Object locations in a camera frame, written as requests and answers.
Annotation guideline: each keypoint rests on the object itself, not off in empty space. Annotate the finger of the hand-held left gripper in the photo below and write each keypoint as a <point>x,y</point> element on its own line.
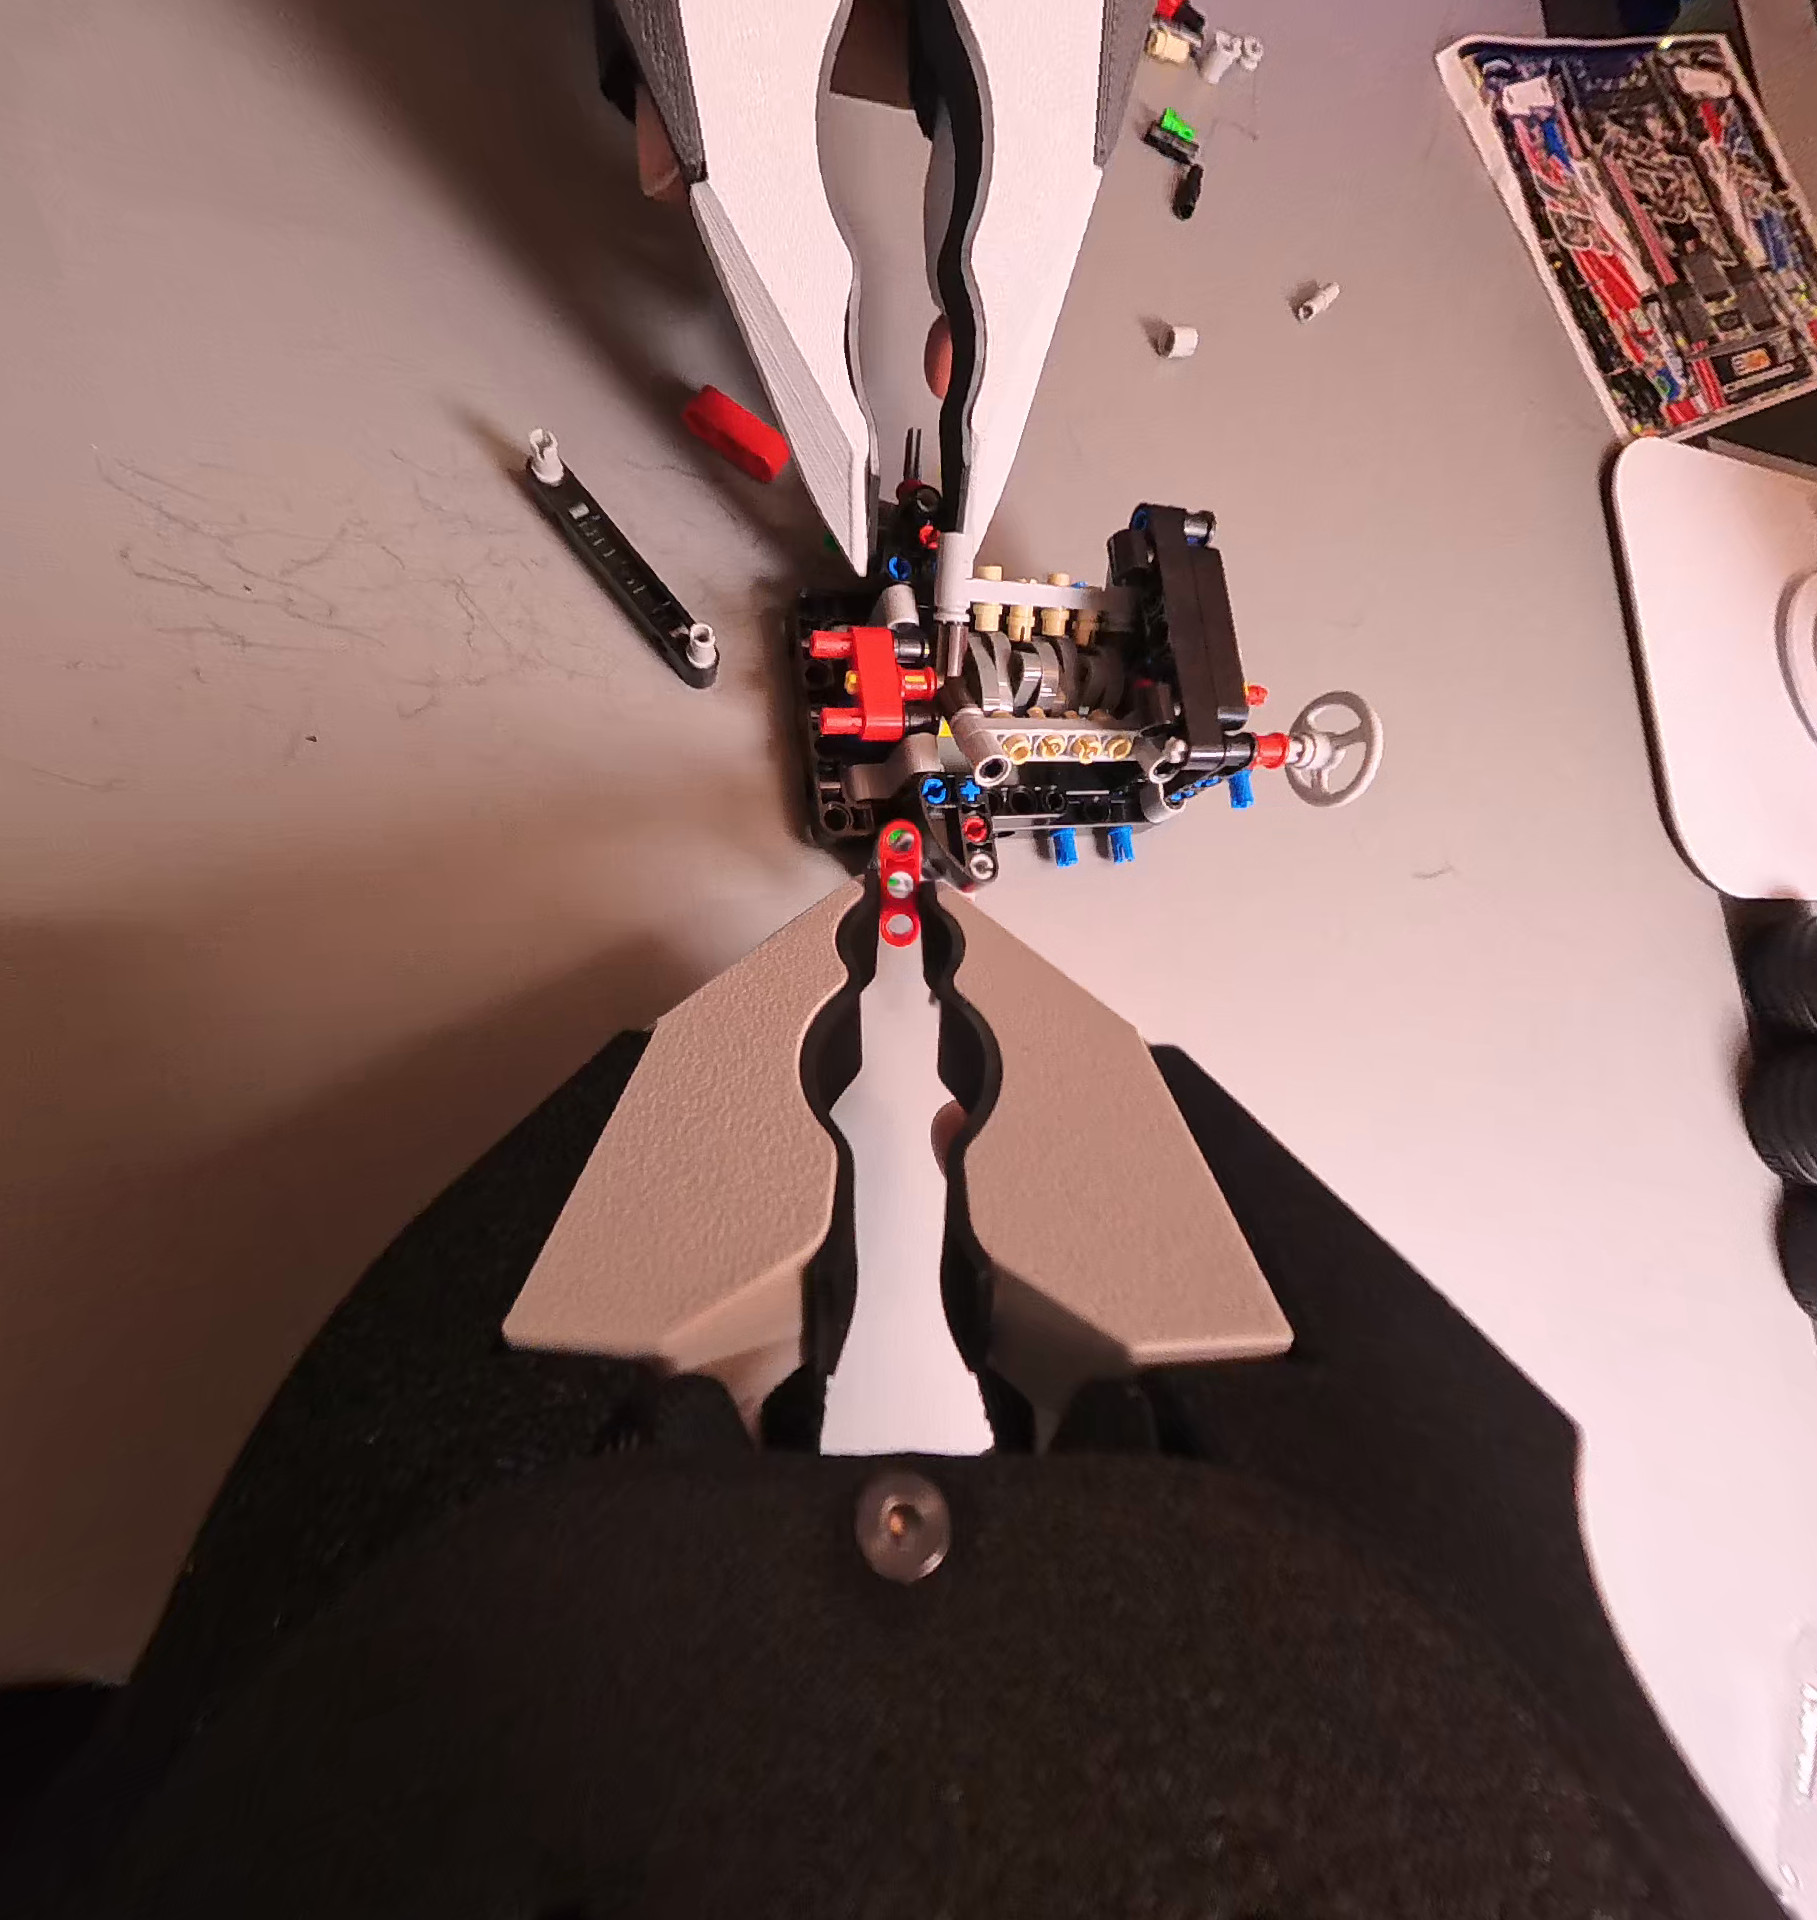
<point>760,181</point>
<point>1037,181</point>

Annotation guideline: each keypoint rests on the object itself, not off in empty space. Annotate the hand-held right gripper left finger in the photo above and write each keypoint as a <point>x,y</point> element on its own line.
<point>684,1184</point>

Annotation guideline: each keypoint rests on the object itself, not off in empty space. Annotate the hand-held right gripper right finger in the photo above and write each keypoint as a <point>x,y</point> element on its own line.
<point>1118,1200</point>

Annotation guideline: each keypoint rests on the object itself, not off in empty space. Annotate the red lego beam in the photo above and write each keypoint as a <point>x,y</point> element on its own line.
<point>900,886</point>
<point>735,433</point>

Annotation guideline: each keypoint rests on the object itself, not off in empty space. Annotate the lego car chassis assembly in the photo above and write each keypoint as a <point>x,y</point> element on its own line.
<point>1196,629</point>

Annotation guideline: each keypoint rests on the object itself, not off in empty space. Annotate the green and black lego piece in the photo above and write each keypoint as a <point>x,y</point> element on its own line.
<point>1178,133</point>

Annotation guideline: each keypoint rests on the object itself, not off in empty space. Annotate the black lego pin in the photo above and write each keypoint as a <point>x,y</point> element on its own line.
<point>1190,193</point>

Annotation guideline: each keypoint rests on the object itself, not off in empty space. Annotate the tan lego pin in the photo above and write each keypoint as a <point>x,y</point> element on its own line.
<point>1170,48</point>

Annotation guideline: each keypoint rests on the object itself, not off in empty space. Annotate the grey lego tube connector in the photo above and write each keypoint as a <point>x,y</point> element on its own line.
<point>1179,337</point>

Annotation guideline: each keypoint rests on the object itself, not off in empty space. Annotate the small multicoloured lego piece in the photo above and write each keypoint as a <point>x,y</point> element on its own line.
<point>1179,12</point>

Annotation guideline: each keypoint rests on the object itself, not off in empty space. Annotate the light grey lego connector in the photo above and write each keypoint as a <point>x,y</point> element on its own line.
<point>1236,53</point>

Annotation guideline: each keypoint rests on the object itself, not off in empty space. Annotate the grey lego pin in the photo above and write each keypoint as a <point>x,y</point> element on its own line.
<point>1315,300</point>

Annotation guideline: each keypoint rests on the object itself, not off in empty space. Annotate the long black lego beam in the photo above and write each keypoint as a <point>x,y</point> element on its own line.
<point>624,561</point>

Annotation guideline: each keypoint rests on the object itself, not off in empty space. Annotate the lego sticker sheet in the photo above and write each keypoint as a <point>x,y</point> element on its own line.
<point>1658,224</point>

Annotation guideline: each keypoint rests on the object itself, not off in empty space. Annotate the person's left hand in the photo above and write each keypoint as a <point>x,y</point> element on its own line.
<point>660,163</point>

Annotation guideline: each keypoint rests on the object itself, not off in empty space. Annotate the person's right hand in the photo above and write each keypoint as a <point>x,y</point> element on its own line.
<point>948,1133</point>

